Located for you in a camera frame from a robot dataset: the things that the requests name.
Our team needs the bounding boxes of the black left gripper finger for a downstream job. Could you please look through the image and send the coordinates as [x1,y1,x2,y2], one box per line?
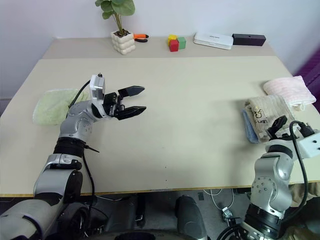
[117,85,146,99]
[115,105,148,122]

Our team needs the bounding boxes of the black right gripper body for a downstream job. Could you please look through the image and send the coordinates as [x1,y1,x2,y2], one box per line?
[266,126,301,141]

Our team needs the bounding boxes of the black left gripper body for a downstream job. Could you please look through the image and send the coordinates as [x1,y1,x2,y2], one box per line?
[102,91,126,119]

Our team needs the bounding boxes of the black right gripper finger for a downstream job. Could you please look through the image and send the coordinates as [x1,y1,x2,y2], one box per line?
[271,115,288,132]

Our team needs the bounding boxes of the beige towel with white trim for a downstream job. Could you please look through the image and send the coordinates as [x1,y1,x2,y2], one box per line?
[243,94,298,144]

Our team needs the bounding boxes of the light blue towel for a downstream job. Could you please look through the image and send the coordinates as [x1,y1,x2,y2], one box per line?
[241,108,260,145]

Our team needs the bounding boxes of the pink striped towel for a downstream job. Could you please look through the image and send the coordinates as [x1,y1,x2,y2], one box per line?
[263,75,317,112]

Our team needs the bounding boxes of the light green towel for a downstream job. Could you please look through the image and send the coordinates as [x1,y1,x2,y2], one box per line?
[32,87,90,126]

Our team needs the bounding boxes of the white bubbly ceramic pot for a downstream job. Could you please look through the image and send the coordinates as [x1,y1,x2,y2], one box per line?
[110,29,137,56]

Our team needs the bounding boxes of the orange and black pliers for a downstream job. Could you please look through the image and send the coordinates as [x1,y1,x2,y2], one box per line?
[133,33,150,43]

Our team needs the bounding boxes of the purple upholstered seat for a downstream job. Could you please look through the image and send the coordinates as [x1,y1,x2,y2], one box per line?
[296,48,320,115]

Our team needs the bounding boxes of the red cube block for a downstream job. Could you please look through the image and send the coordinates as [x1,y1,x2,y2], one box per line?
[169,39,180,53]

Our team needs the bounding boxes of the tan fabric bundle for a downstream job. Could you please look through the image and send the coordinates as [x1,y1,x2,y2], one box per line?
[288,181,320,208]

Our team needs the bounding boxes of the green leafy plant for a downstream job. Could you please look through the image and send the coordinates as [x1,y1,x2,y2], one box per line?
[94,0,136,35]

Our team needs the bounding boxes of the long black box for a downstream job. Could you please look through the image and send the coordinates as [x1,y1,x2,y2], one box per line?
[231,33,267,47]

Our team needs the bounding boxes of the silver metal plug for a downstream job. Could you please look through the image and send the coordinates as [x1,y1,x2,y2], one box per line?
[221,206,236,222]

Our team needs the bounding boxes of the flat white box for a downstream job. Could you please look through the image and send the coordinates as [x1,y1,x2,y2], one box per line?
[193,31,234,51]

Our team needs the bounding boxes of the dark rounded shape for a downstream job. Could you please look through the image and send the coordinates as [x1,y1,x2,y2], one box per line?
[174,195,209,240]

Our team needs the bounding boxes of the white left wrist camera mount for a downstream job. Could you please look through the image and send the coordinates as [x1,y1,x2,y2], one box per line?
[89,73,108,119]

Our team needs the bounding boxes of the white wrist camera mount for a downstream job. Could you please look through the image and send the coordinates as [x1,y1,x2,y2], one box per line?
[267,132,320,160]
[89,73,108,119]

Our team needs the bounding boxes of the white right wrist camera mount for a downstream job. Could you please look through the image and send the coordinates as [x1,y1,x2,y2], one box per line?
[267,132,320,160]

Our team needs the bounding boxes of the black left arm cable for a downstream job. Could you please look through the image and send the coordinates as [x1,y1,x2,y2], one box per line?
[67,79,96,208]

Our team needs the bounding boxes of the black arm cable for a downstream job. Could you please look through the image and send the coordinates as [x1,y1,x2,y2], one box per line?
[67,79,96,208]
[283,120,315,222]

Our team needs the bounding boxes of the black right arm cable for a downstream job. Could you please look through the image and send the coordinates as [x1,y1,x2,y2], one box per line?
[283,120,315,222]

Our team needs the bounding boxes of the white floor cable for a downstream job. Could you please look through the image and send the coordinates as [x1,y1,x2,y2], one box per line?
[202,188,236,210]

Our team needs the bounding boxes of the dark upright post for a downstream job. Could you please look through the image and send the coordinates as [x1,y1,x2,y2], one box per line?
[134,194,147,229]

